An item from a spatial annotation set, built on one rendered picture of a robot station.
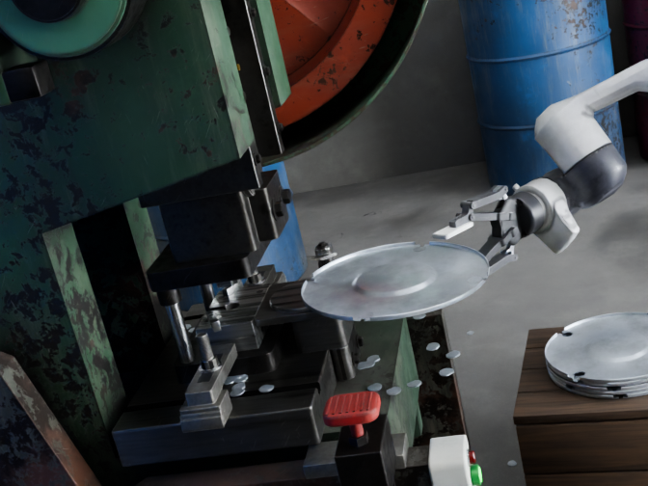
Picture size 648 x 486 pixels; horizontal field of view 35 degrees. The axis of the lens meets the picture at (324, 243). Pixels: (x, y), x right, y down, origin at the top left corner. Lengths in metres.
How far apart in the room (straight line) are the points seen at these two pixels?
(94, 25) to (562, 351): 1.27
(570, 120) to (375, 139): 3.17
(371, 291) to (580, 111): 0.52
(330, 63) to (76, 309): 0.64
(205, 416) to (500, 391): 1.52
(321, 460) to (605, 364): 0.82
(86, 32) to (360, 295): 0.58
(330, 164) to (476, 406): 2.43
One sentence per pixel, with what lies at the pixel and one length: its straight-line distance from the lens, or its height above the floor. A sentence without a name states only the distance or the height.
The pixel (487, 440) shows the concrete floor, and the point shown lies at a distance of 2.63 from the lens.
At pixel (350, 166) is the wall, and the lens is 4.98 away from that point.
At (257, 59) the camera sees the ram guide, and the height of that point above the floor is 1.14.
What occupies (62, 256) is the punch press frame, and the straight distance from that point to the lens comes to 1.50.
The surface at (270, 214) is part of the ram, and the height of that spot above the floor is 0.93.
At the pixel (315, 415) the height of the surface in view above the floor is 0.69.
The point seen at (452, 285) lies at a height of 0.78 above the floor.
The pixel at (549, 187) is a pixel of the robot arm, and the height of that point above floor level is 0.80.
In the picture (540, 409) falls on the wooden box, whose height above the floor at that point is 0.35.
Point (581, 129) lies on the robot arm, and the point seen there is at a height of 0.89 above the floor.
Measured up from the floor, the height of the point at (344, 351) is 0.70.
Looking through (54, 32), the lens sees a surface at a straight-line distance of 1.24.
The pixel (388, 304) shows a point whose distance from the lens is 1.49.
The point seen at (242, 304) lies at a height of 0.78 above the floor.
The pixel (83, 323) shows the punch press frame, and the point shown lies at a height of 0.85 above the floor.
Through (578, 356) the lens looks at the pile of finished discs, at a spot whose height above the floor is 0.39.
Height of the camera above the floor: 1.36
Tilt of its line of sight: 19 degrees down
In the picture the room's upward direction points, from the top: 13 degrees counter-clockwise
